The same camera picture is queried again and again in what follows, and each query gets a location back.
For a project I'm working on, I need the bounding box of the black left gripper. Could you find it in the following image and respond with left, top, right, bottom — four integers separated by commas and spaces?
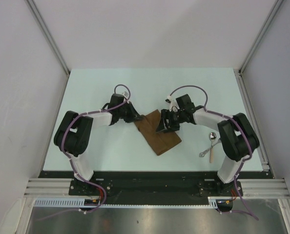
117, 101, 142, 123

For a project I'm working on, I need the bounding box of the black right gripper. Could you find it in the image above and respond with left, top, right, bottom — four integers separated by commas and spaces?
156, 109, 185, 134

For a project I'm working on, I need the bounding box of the brown cloth napkin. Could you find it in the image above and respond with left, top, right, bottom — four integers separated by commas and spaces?
134, 110, 182, 156

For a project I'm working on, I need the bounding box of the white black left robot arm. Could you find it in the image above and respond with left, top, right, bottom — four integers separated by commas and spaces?
53, 94, 143, 195

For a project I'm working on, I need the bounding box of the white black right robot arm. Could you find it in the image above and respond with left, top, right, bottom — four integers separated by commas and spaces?
156, 94, 260, 195

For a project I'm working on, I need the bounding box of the silver ornate spoon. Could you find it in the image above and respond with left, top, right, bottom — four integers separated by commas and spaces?
199, 132, 221, 158

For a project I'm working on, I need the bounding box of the silver fork wooden handle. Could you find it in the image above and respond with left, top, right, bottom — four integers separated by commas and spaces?
209, 147, 214, 163

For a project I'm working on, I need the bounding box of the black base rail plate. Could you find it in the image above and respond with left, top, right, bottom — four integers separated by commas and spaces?
39, 171, 273, 205

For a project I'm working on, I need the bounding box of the white slotted cable duct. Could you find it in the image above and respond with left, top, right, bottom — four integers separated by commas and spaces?
34, 196, 236, 209

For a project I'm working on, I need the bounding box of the left aluminium frame post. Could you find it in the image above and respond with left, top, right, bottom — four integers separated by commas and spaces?
24, 0, 71, 77

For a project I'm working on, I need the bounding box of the aluminium frame post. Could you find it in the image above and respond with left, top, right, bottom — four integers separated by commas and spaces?
24, 0, 71, 77
238, 0, 286, 75

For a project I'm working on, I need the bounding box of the aluminium side rail profile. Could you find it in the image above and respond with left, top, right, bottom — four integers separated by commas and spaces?
234, 69, 290, 234

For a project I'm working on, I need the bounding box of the right aluminium frame post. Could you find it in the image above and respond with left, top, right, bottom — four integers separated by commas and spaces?
238, 0, 286, 75

